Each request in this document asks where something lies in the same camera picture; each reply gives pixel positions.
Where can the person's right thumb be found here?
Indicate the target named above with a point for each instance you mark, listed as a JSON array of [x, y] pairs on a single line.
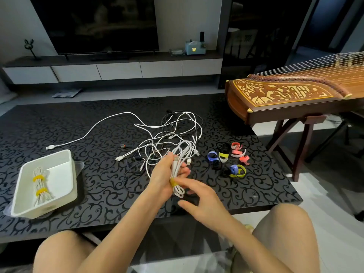
[[188, 206]]

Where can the small clear box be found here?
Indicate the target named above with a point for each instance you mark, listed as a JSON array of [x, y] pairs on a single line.
[[177, 52]]

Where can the person's left forearm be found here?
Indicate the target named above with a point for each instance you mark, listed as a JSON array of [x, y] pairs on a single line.
[[119, 230]]

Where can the person's right leg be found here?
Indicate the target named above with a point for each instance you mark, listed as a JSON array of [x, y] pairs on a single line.
[[287, 238]]

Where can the black glass cabinet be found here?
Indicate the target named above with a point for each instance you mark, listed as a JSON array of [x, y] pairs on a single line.
[[256, 39]]

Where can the black metal stand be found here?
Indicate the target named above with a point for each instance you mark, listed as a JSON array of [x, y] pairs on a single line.
[[345, 125]]

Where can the person's left thumb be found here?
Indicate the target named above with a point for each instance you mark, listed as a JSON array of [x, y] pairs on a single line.
[[167, 159]]

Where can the white drawer tv console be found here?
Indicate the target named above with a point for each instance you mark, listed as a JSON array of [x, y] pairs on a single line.
[[119, 69]]

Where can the white bathroom scale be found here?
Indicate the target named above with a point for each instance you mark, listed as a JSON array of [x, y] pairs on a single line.
[[66, 93]]

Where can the brown wooden guzheng zither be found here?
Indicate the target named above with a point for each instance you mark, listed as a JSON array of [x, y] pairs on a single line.
[[284, 93]]

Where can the black cylinder bottle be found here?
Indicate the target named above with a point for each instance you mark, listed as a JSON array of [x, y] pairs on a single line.
[[202, 36]]

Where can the person's left leg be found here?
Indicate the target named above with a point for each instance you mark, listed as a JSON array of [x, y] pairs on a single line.
[[62, 253]]

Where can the black rabbit ornament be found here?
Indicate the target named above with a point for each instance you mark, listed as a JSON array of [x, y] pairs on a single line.
[[29, 45]]

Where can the person's leg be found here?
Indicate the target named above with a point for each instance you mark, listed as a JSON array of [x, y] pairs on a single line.
[[62, 253], [287, 238]]

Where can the white plastic tray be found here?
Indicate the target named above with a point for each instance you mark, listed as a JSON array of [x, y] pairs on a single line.
[[61, 170]]

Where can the person's right forearm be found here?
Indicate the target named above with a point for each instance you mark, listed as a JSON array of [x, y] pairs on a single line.
[[256, 250]]

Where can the black flat television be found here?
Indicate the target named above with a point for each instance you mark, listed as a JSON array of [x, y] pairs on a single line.
[[96, 22]]

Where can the light blue tissue box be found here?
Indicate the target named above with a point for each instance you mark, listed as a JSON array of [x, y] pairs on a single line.
[[194, 49]]

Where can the person's left hand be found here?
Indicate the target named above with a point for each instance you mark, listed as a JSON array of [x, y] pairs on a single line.
[[162, 176]]

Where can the person's right hand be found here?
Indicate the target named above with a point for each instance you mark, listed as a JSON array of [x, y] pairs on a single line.
[[209, 206]]

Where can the brown wooden guzheng stand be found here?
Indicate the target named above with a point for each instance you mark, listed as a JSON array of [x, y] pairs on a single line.
[[304, 139]]

